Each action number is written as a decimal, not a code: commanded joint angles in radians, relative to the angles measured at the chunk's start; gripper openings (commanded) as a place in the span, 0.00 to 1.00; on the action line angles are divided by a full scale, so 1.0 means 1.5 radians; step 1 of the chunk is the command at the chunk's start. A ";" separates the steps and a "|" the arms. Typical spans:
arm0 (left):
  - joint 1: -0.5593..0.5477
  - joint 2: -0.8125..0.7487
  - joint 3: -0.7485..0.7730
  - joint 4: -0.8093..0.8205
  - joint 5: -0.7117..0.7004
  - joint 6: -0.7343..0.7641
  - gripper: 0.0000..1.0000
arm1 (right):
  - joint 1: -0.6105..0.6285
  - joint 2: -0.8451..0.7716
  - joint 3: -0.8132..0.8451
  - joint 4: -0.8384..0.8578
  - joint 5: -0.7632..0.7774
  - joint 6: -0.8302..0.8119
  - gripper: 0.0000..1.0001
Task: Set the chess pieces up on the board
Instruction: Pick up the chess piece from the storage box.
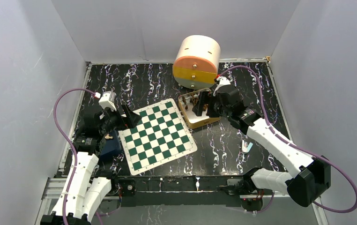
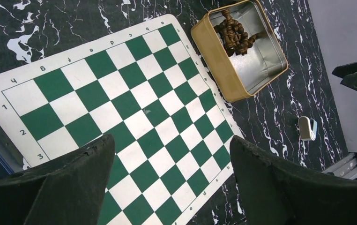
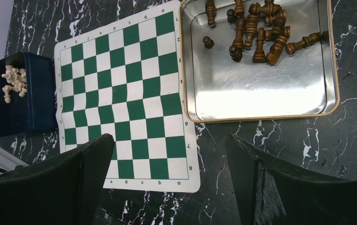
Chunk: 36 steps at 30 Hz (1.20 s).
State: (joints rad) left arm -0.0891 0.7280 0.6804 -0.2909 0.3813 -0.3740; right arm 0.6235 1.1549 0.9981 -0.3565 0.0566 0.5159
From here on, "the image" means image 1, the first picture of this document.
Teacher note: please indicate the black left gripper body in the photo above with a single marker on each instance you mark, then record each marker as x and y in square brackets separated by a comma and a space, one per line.
[113, 120]

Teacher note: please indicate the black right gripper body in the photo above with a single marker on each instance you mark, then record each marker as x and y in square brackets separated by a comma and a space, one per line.
[221, 111]

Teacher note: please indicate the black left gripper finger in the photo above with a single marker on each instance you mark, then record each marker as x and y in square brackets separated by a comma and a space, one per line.
[129, 115]
[130, 124]

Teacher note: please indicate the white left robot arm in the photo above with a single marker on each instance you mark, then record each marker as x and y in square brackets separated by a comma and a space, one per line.
[81, 197]

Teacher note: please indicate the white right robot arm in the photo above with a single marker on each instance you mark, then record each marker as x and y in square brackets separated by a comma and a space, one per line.
[306, 177]

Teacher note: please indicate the green white chess board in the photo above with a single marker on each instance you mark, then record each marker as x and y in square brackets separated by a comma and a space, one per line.
[161, 136]

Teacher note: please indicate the blue tin tray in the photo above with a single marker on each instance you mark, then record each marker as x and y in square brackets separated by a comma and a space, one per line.
[111, 148]

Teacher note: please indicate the small white blue tag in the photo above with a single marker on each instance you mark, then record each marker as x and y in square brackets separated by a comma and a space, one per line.
[246, 146]

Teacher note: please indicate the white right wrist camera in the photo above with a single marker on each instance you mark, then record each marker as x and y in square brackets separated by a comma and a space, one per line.
[220, 81]

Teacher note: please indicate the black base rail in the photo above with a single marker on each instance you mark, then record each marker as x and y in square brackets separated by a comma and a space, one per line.
[228, 191]

